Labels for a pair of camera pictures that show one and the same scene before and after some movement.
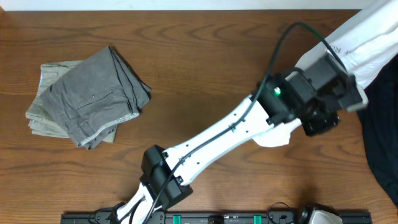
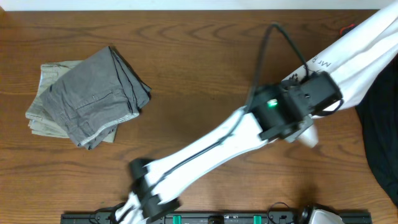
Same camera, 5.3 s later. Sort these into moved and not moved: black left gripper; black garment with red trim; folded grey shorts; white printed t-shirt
Moved: black left gripper; white printed t-shirt
Not moved: black garment with red trim; folded grey shorts
